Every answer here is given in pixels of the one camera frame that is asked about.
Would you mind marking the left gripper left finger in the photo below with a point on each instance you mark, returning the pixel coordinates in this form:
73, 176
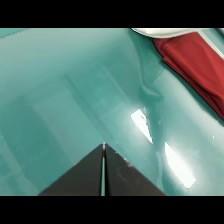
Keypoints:
83, 176

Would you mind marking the red garment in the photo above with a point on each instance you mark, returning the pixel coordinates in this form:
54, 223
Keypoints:
196, 63

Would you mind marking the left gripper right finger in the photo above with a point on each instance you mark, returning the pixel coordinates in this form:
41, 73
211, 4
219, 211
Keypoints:
128, 178

